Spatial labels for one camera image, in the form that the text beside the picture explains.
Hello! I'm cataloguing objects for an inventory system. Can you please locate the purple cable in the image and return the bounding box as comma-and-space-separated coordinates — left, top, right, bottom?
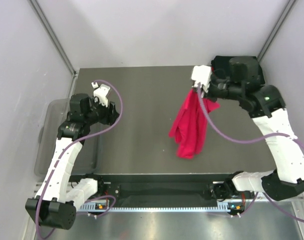
193, 83, 304, 224
34, 79, 123, 239

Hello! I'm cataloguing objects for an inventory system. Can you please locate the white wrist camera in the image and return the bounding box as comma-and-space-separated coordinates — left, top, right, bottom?
191, 65, 212, 93
91, 82, 111, 108

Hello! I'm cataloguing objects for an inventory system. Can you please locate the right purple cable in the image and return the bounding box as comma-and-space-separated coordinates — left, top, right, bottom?
193, 83, 304, 224

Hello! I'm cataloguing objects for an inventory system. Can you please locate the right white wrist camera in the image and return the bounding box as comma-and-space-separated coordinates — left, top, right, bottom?
191, 65, 212, 93

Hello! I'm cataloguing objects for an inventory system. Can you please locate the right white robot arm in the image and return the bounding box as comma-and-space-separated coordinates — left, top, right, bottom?
191, 56, 304, 201

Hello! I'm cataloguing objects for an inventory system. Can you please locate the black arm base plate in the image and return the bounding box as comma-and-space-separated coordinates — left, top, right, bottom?
69, 173, 240, 200

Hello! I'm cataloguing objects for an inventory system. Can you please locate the black folded t shirt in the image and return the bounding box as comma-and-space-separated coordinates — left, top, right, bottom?
211, 55, 266, 85

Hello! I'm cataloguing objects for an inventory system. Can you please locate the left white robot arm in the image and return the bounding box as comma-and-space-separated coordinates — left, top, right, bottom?
25, 93, 120, 230

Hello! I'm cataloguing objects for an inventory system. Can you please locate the clear plastic bin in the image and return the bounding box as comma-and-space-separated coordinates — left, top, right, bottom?
34, 98, 101, 179

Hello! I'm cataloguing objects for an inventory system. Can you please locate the pink t shirt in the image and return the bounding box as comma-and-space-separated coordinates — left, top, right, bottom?
168, 90, 208, 160

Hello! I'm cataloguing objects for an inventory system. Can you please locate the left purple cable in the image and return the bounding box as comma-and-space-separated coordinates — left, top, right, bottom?
34, 79, 123, 239

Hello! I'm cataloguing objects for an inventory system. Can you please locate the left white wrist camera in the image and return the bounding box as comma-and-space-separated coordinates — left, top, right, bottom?
91, 82, 111, 108

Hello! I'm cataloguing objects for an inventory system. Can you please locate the aluminium frame rail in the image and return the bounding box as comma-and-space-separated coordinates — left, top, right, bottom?
31, 181, 304, 202

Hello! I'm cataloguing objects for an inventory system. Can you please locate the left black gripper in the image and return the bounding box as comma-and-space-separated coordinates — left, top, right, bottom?
84, 95, 119, 126

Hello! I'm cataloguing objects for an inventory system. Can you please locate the grey slotted cable duct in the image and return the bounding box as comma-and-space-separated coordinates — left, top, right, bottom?
78, 201, 245, 213

